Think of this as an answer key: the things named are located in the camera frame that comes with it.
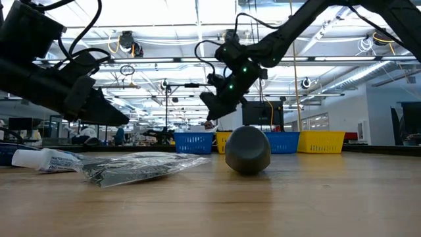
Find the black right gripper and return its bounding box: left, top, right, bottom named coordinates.
left=199, top=59, right=264, bottom=121

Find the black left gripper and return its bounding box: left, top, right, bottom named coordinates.
left=49, top=74, right=130, bottom=126

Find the bagged black round pad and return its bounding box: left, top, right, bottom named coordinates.
left=77, top=151, right=212, bottom=189

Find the white travel toothpaste tube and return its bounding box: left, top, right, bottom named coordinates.
left=11, top=147, right=83, bottom=173

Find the person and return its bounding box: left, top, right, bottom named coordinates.
left=70, top=124, right=99, bottom=145
left=113, top=126, right=126, bottom=146

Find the yellow plastic basket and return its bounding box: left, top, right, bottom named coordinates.
left=215, top=131, right=234, bottom=155
left=297, top=130, right=347, bottom=154

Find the blue plastic basket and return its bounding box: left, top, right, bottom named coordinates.
left=264, top=131, right=301, bottom=155
left=173, top=131, right=215, bottom=155

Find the black display screen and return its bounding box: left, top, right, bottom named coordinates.
left=241, top=101, right=285, bottom=126

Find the black gantry stand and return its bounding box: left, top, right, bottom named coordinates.
left=159, top=78, right=213, bottom=132

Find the small black monitor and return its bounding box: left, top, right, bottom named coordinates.
left=8, top=117, right=34, bottom=131

